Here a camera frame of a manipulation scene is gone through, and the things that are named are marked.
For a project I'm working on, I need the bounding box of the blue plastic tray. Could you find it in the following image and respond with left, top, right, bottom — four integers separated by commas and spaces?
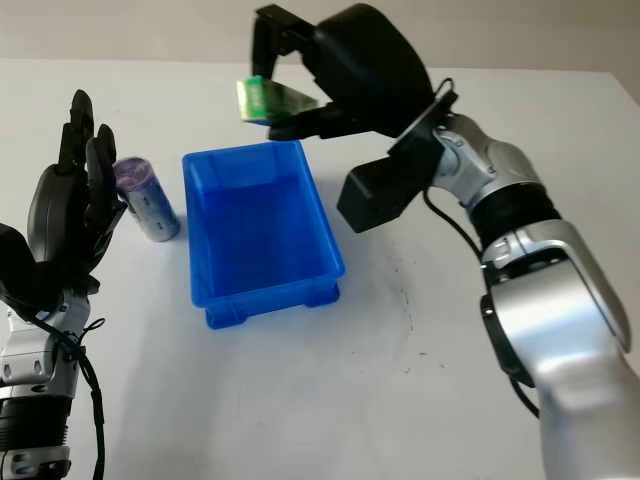
181, 139, 347, 331

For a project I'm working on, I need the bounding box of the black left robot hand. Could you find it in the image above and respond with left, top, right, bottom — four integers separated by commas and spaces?
27, 89, 129, 297

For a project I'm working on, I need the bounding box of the purple trash bag roll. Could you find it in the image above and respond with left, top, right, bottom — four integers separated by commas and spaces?
113, 156, 182, 244

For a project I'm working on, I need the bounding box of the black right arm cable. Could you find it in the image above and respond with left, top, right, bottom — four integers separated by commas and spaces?
423, 185, 543, 421

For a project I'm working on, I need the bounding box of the green toothpaste box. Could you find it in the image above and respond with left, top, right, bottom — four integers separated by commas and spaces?
236, 74, 320, 127

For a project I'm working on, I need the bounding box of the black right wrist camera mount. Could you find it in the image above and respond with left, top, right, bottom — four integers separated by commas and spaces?
335, 90, 459, 235

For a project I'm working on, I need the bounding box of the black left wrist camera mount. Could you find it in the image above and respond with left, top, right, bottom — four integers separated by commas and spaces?
0, 222, 76, 314

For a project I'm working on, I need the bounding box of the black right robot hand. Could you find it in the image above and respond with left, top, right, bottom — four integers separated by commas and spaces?
251, 3, 436, 142

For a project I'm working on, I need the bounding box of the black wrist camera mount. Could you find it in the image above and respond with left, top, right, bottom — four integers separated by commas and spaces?
335, 90, 459, 235
0, 222, 76, 314

